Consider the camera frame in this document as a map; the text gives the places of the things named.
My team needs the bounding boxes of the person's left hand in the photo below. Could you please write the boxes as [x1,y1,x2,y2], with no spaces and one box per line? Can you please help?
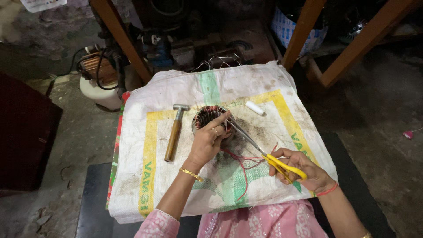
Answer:
[182,111,232,174]

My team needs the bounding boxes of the person's right hand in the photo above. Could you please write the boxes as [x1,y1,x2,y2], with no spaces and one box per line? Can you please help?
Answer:
[268,148,336,193]

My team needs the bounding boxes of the motor stator with copper winding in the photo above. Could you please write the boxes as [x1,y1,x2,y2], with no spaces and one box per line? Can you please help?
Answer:
[191,105,237,146]

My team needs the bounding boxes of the yellow-handled scissors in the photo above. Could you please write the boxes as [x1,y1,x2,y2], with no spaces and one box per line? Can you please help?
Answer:
[226,117,308,184]

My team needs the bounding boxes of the red thread wristband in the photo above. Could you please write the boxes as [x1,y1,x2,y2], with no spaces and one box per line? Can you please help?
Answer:
[315,182,340,197]

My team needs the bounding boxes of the white woven plastic sack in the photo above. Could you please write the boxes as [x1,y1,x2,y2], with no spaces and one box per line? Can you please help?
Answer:
[107,61,338,225]

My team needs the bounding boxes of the pink printed clothing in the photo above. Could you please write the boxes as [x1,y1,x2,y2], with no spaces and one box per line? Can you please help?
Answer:
[134,199,330,238]

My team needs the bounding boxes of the white thread spool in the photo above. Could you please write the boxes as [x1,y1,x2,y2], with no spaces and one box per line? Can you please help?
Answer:
[245,100,267,116]

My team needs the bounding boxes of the red green cloth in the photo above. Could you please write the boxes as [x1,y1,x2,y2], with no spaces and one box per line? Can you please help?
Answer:
[105,91,131,210]

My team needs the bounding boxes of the heap of dark machine parts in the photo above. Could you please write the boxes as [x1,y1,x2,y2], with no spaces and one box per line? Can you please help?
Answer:
[130,0,275,71]

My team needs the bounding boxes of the white canister with coil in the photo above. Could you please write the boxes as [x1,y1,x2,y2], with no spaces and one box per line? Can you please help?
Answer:
[77,45,129,111]

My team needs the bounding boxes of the black floor mat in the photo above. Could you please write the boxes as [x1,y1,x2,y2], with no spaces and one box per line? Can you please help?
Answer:
[75,132,397,238]

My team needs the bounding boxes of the blue white printed bag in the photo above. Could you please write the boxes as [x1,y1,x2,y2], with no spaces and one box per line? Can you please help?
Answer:
[270,6,328,56]

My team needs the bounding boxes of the fan rotor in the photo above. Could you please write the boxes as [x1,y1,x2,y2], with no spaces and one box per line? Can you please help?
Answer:
[338,18,369,45]

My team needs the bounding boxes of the dark red box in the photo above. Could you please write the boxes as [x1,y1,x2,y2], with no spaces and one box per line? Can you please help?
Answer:
[0,70,63,196]

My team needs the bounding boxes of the white paper sheet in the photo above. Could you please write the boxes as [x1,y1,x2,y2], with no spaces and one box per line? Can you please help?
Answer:
[20,0,67,13]

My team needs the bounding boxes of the gold bead bracelet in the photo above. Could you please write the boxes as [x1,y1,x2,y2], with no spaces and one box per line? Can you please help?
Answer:
[179,167,204,182]

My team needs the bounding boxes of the wooden-handled steel hammer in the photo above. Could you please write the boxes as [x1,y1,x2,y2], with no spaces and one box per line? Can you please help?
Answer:
[164,104,191,162]

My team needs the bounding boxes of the red lead wires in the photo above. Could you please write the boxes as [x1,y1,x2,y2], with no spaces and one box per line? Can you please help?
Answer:
[221,143,280,202]

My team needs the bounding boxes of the tangle of thin wire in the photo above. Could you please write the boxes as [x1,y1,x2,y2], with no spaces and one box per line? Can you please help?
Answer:
[191,54,244,73]

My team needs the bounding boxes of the wooden table frame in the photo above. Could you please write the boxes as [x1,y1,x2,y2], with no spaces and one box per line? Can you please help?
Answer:
[89,0,423,89]

